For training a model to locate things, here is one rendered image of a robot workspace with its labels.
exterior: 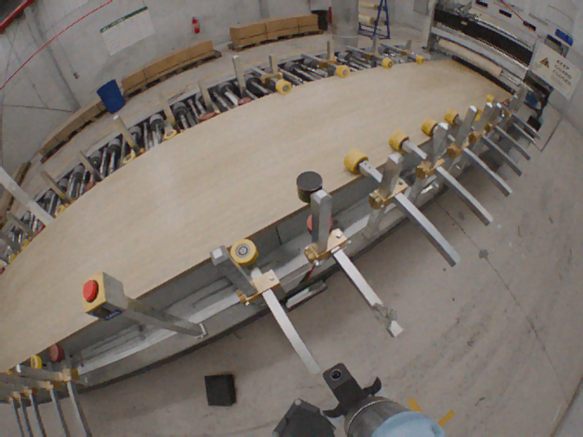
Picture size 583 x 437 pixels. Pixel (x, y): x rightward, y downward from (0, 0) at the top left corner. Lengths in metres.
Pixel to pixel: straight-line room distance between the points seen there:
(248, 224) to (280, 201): 0.13
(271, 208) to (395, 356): 1.24
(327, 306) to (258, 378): 0.66
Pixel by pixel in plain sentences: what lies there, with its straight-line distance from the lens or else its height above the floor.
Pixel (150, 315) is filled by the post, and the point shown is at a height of 1.04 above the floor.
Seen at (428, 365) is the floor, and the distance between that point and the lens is 1.71.
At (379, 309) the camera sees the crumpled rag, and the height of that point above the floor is 0.87.
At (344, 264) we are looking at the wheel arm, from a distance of 0.71.
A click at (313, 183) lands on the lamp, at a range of 0.51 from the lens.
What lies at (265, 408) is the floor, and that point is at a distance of 1.60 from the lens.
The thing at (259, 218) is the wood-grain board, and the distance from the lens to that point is 0.76.
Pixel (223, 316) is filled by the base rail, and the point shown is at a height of 0.70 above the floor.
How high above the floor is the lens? 1.52
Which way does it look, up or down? 57 degrees down
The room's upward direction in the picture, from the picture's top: 9 degrees counter-clockwise
